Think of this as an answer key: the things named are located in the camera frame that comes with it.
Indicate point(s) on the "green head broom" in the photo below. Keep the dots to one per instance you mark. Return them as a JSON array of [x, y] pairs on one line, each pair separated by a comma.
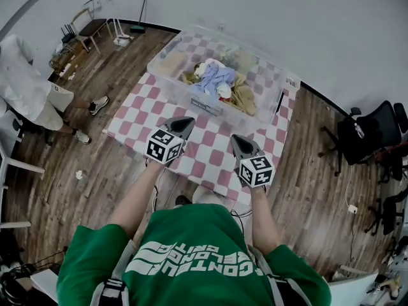
[[137, 29]]

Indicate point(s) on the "wooden chair dark seat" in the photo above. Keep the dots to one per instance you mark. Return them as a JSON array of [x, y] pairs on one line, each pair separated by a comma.
[[92, 27]]

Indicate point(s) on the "black router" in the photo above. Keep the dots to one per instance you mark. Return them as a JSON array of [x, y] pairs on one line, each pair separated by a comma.
[[67, 37]]

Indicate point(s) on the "red white checkered table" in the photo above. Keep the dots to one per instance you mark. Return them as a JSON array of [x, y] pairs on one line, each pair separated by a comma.
[[143, 107]]

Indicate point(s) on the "crumpled white paper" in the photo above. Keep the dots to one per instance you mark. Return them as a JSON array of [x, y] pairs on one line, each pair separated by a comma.
[[79, 174]]

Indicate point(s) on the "white dustpan stand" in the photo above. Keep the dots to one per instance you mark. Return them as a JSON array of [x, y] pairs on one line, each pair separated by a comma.
[[122, 40]]

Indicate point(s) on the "tan yellow garment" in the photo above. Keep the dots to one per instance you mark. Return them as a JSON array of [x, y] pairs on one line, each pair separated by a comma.
[[245, 97]]

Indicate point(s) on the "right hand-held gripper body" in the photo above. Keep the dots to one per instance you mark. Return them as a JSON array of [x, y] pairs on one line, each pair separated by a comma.
[[256, 172]]

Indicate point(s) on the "black mesh office chair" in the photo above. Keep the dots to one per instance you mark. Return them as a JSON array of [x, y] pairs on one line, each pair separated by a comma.
[[385, 129]]

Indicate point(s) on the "person's right forearm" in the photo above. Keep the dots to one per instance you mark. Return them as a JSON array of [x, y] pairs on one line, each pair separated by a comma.
[[264, 222]]

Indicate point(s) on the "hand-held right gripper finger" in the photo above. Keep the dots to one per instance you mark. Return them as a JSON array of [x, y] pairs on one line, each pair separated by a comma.
[[258, 150], [234, 151]]

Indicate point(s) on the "person's left black shoe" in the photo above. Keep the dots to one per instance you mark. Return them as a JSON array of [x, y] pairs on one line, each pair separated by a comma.
[[183, 201]]

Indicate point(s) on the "light blue clothes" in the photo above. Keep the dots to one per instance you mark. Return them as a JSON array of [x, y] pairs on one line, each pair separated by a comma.
[[213, 76]]

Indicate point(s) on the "white plastic container with items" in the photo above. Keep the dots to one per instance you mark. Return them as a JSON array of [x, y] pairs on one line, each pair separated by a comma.
[[292, 82]]

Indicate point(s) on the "cream flat paper bag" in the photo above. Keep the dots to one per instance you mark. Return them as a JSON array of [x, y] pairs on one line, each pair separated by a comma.
[[175, 62]]

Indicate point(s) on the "white plug adapter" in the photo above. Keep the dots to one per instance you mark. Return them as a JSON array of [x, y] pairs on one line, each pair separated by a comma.
[[352, 209]]

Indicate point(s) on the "clear plastic storage bin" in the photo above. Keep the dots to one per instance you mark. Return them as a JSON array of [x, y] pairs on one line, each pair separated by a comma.
[[178, 88]]

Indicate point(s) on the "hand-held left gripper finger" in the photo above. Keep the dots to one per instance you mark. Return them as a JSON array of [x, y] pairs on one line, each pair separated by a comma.
[[167, 124], [186, 134]]

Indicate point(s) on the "clear water bottle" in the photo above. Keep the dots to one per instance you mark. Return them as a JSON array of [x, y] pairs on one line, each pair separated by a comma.
[[359, 130]]

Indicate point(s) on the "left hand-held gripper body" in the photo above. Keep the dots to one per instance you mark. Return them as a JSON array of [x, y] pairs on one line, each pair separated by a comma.
[[162, 147]]

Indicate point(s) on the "white desk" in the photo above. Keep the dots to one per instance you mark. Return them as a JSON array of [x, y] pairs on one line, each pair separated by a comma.
[[22, 167]]

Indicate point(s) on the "person's left forearm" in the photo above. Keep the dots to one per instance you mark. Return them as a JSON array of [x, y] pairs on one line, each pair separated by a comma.
[[134, 202]]

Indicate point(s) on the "person's light trouser leg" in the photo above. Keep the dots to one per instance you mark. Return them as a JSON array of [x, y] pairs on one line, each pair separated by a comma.
[[207, 198]]

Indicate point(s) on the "green printed t-shirt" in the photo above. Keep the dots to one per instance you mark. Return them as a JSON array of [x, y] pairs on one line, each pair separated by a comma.
[[191, 225]]

